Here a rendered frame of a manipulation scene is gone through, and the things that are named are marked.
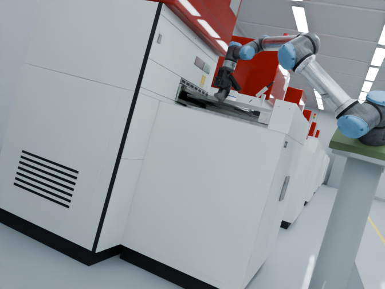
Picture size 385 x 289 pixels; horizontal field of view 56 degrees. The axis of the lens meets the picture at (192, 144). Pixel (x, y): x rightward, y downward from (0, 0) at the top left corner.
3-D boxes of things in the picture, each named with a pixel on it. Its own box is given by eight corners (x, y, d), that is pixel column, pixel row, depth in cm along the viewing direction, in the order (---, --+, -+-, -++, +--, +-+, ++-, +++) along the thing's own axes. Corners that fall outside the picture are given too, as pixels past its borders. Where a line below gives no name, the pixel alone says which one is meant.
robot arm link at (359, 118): (388, 117, 153) (302, 28, 168) (365, 133, 147) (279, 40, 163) (372, 130, 163) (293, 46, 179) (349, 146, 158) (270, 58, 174)
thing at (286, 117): (267, 128, 164) (275, 98, 163) (283, 137, 215) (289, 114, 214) (287, 134, 160) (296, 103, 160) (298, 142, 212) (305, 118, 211)
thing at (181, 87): (174, 100, 193) (179, 83, 193) (202, 112, 234) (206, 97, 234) (177, 101, 192) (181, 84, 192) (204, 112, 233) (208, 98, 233)
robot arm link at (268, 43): (329, 24, 168) (260, 31, 210) (313, 34, 165) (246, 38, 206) (333, 49, 173) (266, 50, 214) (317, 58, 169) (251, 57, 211)
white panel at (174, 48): (134, 91, 160) (158, 2, 158) (199, 115, 236) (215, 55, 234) (140, 93, 159) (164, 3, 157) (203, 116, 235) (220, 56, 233)
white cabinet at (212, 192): (116, 260, 181) (159, 101, 177) (188, 229, 271) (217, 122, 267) (236, 316, 158) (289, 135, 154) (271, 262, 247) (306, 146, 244)
